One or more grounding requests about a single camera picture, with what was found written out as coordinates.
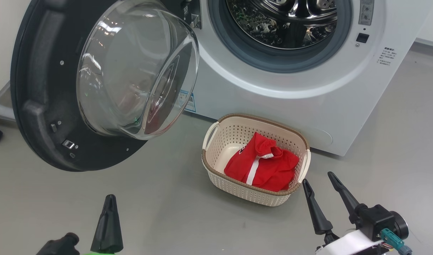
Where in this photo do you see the steel washing drum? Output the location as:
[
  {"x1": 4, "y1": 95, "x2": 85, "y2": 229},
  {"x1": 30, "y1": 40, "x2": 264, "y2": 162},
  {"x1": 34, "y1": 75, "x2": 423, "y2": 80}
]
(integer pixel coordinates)
[{"x1": 226, "y1": 0, "x2": 337, "y2": 49}]

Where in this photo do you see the grey warning label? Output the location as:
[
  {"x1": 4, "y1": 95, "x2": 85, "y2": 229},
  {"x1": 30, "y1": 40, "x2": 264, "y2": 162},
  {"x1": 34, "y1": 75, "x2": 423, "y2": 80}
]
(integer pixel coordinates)
[{"x1": 358, "y1": 0, "x2": 375, "y2": 26}]

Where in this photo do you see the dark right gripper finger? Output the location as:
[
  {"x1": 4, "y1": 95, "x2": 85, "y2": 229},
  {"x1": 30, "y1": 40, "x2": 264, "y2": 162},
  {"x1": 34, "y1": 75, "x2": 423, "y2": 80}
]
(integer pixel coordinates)
[
  {"x1": 302, "y1": 179, "x2": 334, "y2": 236},
  {"x1": 327, "y1": 172, "x2": 360, "y2": 224}
]

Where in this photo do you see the grey rubber door gasket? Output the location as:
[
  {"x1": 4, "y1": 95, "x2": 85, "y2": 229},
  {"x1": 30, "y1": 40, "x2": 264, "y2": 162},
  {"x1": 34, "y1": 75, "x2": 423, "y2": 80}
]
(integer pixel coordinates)
[{"x1": 208, "y1": 0, "x2": 353, "y2": 73}]

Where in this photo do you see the blue energy label sticker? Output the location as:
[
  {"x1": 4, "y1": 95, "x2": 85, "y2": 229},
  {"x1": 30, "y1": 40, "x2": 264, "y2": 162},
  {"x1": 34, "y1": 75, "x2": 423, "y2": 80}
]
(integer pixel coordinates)
[{"x1": 178, "y1": 89, "x2": 196, "y2": 113}]

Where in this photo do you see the cream perforated laundry basket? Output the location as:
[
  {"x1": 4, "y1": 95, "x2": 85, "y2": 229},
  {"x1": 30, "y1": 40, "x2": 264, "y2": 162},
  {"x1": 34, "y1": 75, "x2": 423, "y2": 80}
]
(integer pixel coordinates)
[{"x1": 202, "y1": 113, "x2": 311, "y2": 207}]

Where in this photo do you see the red basketball jersey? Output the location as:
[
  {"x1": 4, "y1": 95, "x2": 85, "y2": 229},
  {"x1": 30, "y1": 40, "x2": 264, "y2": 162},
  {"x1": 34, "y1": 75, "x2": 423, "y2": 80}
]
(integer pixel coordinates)
[{"x1": 224, "y1": 132, "x2": 300, "y2": 192}]

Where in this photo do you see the teal plug right camera cable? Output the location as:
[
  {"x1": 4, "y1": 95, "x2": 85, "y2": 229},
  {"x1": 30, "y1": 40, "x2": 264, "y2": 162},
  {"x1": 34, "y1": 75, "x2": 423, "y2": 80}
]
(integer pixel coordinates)
[{"x1": 381, "y1": 228, "x2": 412, "y2": 255}]

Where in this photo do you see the black round glass washer door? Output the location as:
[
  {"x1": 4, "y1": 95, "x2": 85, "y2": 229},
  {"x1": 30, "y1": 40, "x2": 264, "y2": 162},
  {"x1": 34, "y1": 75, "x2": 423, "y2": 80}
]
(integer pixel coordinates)
[{"x1": 10, "y1": 0, "x2": 200, "y2": 172}]

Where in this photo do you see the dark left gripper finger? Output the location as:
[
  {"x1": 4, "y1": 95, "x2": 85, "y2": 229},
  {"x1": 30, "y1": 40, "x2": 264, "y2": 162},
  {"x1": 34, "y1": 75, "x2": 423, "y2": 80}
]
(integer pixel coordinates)
[{"x1": 91, "y1": 194, "x2": 124, "y2": 254}]

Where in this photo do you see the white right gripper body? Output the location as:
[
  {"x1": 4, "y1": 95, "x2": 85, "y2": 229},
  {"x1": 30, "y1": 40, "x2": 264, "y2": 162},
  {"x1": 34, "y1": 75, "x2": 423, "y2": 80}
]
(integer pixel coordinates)
[{"x1": 315, "y1": 211, "x2": 409, "y2": 255}]

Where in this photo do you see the white front-loading washing machine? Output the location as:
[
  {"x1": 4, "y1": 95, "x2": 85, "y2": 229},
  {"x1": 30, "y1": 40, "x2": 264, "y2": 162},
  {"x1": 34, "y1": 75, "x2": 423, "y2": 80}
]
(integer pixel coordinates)
[{"x1": 160, "y1": 0, "x2": 433, "y2": 156}]

